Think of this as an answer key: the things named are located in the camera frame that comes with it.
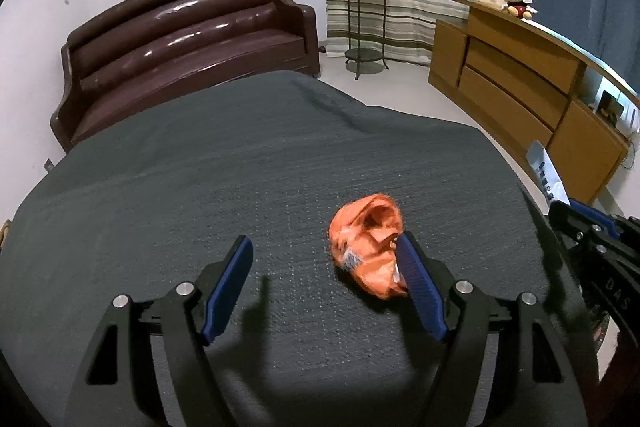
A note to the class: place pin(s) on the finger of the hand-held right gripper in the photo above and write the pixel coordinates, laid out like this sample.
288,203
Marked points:
567,217
600,222

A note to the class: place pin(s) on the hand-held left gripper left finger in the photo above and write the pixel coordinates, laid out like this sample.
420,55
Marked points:
227,292

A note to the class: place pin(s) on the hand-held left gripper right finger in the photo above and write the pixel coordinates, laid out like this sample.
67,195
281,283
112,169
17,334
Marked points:
420,287

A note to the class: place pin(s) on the white squeeze tube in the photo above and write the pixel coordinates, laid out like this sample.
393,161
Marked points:
545,172

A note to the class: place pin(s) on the orange wrapper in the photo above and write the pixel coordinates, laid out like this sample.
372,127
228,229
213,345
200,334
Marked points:
367,247

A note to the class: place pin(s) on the white router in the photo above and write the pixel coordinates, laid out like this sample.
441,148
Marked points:
631,119

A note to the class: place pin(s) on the wooden cabinet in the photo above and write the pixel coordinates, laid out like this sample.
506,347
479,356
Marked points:
510,72

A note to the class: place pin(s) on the mouse plush toy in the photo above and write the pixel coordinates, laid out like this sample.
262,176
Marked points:
517,4

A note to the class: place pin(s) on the brown wooden object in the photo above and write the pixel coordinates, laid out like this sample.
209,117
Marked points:
5,233

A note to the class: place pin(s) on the black metal plant stand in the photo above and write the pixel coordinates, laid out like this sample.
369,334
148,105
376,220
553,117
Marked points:
364,56

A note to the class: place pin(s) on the brown leather sofa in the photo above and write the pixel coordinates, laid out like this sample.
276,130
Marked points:
175,47

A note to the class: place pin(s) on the small picture frame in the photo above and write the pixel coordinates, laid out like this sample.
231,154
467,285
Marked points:
610,104

